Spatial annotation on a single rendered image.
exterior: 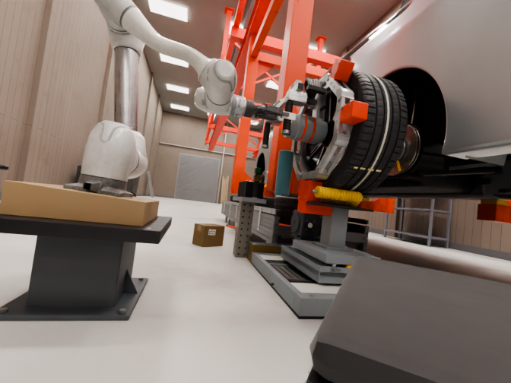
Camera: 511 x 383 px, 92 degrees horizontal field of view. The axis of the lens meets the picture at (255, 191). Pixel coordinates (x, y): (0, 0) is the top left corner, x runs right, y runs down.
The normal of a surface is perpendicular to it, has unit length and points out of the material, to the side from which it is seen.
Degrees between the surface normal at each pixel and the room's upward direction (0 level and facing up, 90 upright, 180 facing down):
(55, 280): 90
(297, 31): 90
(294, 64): 90
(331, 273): 90
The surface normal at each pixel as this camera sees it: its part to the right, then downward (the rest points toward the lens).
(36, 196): 0.25, -0.01
